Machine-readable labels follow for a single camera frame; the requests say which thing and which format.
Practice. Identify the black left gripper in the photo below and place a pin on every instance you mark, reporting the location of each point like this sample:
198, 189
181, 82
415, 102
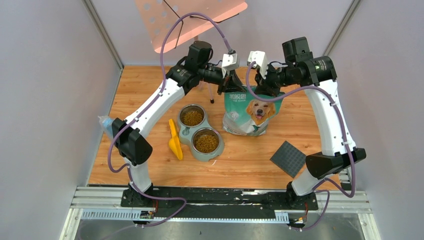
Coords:
227, 81

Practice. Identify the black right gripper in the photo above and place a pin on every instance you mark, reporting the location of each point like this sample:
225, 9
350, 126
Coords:
265, 89

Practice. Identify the green dog food bag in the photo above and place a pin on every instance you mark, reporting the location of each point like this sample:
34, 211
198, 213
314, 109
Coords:
246, 115

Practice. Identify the yellow plastic scoop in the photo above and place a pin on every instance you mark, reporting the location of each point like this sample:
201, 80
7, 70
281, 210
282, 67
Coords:
174, 142

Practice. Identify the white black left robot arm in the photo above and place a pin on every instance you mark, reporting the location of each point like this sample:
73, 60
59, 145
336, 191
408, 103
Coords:
129, 135

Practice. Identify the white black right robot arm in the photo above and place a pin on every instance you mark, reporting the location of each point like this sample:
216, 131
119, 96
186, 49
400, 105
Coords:
317, 77

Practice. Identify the green double pet bowl stand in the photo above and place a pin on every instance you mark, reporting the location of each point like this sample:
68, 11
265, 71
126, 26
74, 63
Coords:
186, 137

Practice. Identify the brown kibble in far bowl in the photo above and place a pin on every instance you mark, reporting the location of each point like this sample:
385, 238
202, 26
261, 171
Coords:
192, 118

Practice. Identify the brown kibble in bowl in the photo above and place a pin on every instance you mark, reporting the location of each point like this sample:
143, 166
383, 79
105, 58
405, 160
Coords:
206, 143
192, 118

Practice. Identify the near steel bowl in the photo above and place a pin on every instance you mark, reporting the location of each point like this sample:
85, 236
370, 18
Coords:
205, 131

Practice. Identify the brown kibble in near bowl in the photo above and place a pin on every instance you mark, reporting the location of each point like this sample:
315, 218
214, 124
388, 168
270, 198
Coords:
206, 143

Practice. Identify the dark grey studded plate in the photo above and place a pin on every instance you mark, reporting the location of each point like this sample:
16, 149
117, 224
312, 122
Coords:
289, 159

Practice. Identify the pink music stand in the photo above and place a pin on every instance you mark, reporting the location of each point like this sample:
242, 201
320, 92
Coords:
171, 23

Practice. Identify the clear blue water bottle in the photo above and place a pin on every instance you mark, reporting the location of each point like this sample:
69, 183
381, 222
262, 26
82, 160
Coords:
106, 125

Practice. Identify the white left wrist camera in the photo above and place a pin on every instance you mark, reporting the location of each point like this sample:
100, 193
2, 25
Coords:
229, 63

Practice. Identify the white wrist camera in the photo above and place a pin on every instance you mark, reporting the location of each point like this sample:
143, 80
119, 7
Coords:
229, 63
258, 60

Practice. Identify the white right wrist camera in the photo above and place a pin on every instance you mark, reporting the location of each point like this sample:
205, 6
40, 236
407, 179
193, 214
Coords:
258, 60

